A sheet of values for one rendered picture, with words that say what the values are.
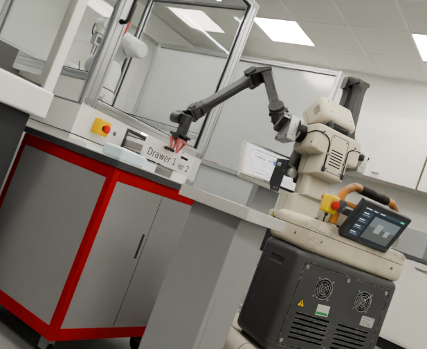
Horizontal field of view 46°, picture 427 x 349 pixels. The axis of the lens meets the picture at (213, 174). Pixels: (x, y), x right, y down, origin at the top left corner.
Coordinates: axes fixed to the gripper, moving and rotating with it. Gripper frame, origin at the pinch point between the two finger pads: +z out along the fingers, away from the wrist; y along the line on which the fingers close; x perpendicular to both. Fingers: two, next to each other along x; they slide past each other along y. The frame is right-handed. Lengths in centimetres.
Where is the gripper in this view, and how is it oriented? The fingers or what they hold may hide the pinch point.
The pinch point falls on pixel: (174, 151)
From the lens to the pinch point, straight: 259.0
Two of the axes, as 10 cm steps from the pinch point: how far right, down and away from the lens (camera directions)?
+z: -3.7, 9.3, -0.5
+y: -7.8, -2.8, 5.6
